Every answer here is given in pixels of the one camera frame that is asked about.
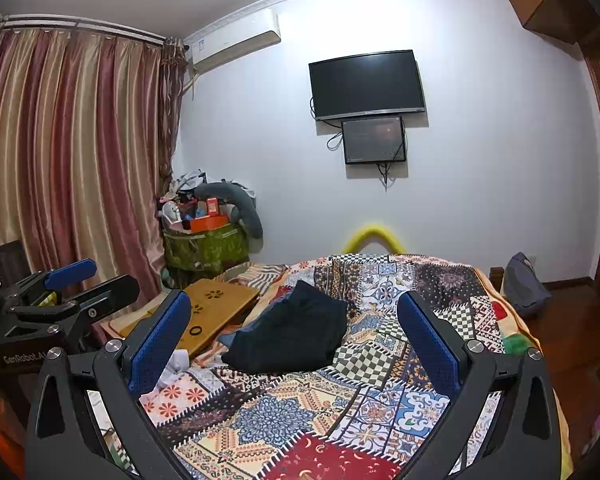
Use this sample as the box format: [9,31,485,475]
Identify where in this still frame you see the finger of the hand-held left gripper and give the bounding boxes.
[9,274,141,327]
[2,258,99,303]

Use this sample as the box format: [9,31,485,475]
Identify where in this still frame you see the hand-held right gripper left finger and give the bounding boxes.
[25,289,193,480]

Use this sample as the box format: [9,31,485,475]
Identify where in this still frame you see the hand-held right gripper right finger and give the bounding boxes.
[396,289,565,480]

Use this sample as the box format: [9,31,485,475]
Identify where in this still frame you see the black pants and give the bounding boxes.
[222,305,349,375]

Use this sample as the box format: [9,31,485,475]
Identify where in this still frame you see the dark teal folded pants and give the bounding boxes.
[275,279,350,314]

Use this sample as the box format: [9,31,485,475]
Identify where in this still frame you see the white crumpled cloth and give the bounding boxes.
[157,349,192,388]

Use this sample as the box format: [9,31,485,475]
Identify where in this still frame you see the wooden lap desk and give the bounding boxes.
[119,280,260,357]

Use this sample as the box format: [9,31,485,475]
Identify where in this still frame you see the blue denim jeans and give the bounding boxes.
[219,310,267,349]

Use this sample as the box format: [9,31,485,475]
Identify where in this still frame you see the green fabric bag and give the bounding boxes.
[162,224,251,282]

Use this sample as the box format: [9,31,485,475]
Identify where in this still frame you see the pink striped curtain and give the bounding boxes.
[0,24,189,343]

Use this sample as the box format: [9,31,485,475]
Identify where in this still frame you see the grey blue bag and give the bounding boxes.
[502,252,554,319]

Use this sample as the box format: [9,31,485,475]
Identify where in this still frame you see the yellow foam tube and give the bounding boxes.
[340,223,406,256]

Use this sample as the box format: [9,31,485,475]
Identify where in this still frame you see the orange box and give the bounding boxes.
[189,214,230,234]

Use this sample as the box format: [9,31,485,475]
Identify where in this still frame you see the patchwork printed blanket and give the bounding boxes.
[87,252,567,480]

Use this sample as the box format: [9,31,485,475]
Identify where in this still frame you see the grey neck pillow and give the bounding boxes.
[194,182,264,241]

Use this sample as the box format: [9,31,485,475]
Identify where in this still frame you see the curtain rod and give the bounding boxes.
[0,13,167,44]

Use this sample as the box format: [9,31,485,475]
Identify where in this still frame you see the white air conditioner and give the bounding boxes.
[189,9,283,74]

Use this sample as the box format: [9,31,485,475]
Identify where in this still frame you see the black monitor cable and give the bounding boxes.
[376,146,405,187]

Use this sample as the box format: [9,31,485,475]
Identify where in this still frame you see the small black wall monitor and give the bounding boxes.
[341,115,407,165]

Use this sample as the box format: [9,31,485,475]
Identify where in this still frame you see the black wall television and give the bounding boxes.
[308,49,428,122]

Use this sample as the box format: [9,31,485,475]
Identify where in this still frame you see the black television cable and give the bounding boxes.
[308,94,344,152]

